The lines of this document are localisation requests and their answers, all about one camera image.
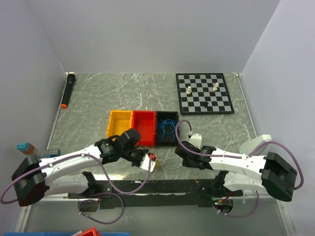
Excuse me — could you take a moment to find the white wire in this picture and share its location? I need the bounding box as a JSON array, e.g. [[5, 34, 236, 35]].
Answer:
[[157, 154, 184, 171]]

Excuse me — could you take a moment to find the red plastic bin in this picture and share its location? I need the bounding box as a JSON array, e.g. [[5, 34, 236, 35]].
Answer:
[[131, 110, 156, 146]]

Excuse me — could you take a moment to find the yellow plastic bin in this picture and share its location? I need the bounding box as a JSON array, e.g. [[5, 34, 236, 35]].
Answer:
[[106, 110, 133, 138]]

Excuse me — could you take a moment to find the blue wire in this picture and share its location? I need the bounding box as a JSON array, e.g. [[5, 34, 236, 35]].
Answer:
[[157, 118, 178, 143]]

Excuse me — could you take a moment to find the black plastic bin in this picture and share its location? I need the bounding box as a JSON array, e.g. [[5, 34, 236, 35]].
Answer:
[[155, 111, 179, 147]]

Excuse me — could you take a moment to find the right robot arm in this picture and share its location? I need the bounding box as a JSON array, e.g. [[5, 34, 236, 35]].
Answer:
[[175, 141, 297, 202]]

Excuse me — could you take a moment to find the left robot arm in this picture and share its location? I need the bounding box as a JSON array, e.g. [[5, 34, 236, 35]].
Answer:
[[11, 129, 156, 207]]

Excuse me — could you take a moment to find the grey white stand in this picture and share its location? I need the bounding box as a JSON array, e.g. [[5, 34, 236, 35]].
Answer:
[[239, 134, 272, 155]]

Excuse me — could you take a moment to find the chessboard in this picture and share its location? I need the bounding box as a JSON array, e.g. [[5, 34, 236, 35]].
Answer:
[[176, 73, 234, 115]]

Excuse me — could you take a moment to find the white chess piece left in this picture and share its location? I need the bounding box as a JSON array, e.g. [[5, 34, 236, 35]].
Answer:
[[186, 86, 191, 95]]

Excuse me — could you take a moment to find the white chess piece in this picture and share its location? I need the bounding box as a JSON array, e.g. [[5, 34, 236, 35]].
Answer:
[[213, 82, 220, 91], [186, 86, 191, 95]]

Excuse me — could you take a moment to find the white chess piece right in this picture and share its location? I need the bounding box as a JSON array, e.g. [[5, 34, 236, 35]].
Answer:
[[213, 82, 220, 91]]

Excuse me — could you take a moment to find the grey blue toy block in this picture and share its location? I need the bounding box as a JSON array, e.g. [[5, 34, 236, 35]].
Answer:
[[43, 148, 61, 158]]

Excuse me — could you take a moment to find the red bin at bottom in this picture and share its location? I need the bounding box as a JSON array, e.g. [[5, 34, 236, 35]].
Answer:
[[73, 227, 101, 236]]

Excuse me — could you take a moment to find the black marker orange cap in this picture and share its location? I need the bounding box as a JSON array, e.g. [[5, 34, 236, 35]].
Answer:
[[61, 74, 76, 109]]

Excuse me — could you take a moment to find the blue brown toy block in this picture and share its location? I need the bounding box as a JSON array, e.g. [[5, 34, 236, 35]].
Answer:
[[16, 143, 38, 155]]

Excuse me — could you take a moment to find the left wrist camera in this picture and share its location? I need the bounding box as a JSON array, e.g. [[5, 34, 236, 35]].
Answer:
[[140, 153, 156, 173]]

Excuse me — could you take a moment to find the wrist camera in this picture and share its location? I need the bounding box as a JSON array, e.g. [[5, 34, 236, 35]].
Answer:
[[189, 133, 202, 149], [140, 153, 156, 173]]

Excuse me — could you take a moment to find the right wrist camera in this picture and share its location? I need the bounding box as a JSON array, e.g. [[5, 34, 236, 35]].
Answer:
[[189, 133, 202, 149]]

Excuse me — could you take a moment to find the aluminium rail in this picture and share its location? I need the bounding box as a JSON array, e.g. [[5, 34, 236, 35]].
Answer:
[[243, 190, 274, 199]]

